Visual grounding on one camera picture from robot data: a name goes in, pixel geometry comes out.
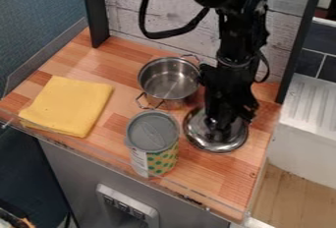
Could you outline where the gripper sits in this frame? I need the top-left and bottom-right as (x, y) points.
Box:
(197, 62), (260, 134)

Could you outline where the silver pot lid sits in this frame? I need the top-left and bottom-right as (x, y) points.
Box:
(181, 107), (252, 154)

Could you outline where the silver pot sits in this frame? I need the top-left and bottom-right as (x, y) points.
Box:
(134, 53), (204, 111)

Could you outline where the white cabinet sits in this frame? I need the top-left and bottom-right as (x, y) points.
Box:
(264, 72), (336, 191)

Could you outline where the green dotted can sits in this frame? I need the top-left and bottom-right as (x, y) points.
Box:
(123, 109), (182, 179)

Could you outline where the yellow cloth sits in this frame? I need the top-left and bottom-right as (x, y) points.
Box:
(17, 75), (116, 139)

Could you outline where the black frame post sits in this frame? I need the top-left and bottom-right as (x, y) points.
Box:
(80, 0), (112, 49)
(274, 0), (328, 105)

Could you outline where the black cable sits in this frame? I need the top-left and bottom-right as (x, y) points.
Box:
(138, 0), (212, 40)

